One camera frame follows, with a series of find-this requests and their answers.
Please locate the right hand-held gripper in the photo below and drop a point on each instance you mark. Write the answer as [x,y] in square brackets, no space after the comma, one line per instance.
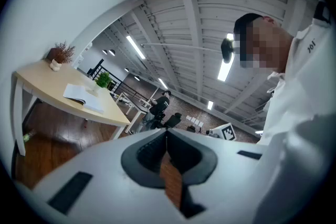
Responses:
[228,131]

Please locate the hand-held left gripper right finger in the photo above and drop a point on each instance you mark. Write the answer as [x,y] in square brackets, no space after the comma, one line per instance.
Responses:
[225,186]

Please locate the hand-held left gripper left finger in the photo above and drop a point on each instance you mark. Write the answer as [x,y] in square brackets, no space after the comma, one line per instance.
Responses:
[105,186]

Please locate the white printed booklet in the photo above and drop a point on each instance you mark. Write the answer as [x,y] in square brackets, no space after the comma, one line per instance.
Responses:
[81,97]

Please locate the black office chair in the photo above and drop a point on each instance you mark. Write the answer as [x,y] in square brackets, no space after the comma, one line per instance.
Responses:
[173,120]

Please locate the white table leg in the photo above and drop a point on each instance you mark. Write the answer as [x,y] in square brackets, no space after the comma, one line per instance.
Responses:
[119,131]

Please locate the person's white shirt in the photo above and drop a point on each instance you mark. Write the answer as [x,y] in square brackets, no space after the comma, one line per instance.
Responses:
[302,102]

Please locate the white-framed table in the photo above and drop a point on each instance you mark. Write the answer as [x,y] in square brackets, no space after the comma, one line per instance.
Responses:
[136,108]

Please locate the thin white ceiling pipe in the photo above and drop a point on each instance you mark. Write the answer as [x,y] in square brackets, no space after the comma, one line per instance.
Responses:
[181,46]

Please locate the small white plant pot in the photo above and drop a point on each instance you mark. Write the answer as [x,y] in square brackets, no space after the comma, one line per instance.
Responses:
[96,87]

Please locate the green artificial plant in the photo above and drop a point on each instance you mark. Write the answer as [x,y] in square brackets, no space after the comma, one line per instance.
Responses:
[103,79]

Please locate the black metal railing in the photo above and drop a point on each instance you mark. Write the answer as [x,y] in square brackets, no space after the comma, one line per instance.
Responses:
[107,72]

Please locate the white bumpy vase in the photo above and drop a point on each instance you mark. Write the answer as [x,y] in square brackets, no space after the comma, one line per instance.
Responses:
[55,65]

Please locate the dried brown plant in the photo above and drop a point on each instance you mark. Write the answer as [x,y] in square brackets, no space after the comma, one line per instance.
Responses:
[64,52]

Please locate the dark brown wooden box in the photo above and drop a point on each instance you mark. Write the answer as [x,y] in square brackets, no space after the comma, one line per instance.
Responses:
[52,53]

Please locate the black head-worn camera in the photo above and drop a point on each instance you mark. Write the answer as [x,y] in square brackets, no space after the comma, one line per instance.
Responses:
[227,49]

